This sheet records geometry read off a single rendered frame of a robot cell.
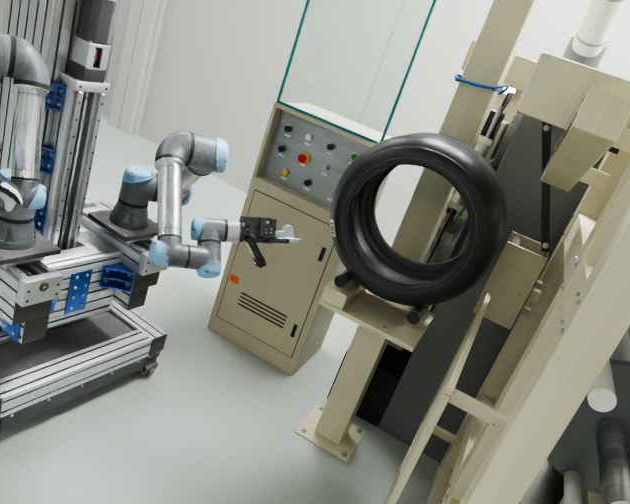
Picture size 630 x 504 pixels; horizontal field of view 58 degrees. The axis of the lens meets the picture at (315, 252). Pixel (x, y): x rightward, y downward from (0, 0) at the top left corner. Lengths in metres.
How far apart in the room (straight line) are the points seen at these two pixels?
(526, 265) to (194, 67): 4.34
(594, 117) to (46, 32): 1.62
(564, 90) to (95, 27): 1.42
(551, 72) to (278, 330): 1.93
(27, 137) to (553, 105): 1.43
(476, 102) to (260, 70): 3.42
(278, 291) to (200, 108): 3.21
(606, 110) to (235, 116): 4.40
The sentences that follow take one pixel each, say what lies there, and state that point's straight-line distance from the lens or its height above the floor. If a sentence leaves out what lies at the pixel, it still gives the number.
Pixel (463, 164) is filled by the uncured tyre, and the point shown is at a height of 1.43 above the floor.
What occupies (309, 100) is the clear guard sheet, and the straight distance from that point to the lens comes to 2.71.
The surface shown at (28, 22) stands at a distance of 2.20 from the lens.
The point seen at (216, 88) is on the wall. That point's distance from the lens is 5.67.
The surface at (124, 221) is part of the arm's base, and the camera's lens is 2.36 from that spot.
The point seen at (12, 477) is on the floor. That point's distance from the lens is 2.31.
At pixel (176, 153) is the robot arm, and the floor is 1.16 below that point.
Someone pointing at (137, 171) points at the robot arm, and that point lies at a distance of 2.32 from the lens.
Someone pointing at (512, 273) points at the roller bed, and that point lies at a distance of 2.17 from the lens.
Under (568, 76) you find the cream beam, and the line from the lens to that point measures 1.53.
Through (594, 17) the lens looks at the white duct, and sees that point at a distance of 2.61.
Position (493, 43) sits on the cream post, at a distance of 2.18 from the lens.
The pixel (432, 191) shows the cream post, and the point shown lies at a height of 1.24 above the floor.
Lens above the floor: 1.69
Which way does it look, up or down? 21 degrees down
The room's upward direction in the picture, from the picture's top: 20 degrees clockwise
